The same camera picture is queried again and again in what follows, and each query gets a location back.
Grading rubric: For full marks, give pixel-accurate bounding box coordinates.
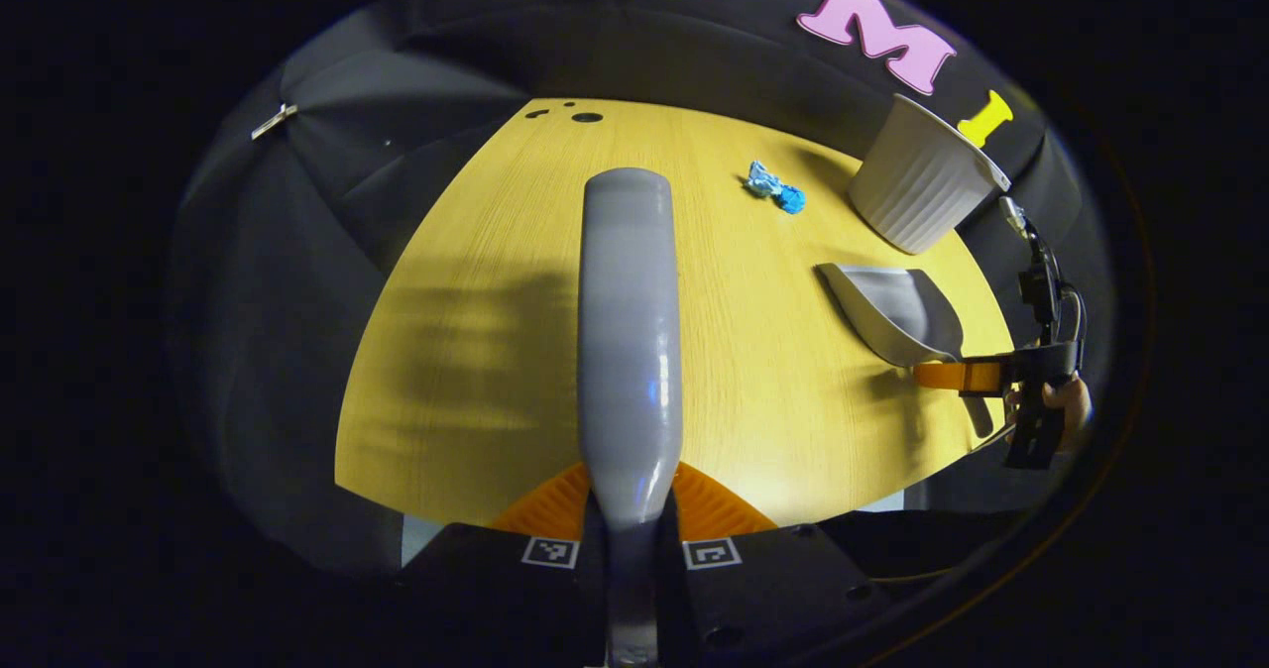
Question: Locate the grey dustpan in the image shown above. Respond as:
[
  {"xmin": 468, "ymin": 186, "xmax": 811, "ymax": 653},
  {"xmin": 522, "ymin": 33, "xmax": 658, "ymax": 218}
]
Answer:
[{"xmin": 815, "ymin": 263, "xmax": 994, "ymax": 439}]

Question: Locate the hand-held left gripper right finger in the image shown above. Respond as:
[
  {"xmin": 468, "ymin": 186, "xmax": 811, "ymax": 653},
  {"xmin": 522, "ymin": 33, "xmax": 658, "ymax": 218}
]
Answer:
[{"xmin": 659, "ymin": 462, "xmax": 893, "ymax": 668}]

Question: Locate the blue paper trash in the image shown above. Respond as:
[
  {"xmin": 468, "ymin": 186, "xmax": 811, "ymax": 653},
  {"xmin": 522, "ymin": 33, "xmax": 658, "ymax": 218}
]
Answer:
[{"xmin": 744, "ymin": 161, "xmax": 807, "ymax": 215}]

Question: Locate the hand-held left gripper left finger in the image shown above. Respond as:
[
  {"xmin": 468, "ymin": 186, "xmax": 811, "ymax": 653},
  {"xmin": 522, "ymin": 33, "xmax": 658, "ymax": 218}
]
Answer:
[{"xmin": 397, "ymin": 462, "xmax": 608, "ymax": 668}]

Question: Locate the white cloth clip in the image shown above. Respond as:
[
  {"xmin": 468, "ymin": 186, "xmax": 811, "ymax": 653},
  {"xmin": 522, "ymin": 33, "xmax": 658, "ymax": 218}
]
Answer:
[{"xmin": 251, "ymin": 103, "xmax": 298, "ymax": 141}]

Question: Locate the white ribbed garbage bin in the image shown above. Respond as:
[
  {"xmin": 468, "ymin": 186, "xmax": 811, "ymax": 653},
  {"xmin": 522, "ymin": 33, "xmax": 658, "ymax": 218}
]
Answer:
[{"xmin": 848, "ymin": 93, "xmax": 1012, "ymax": 256}]

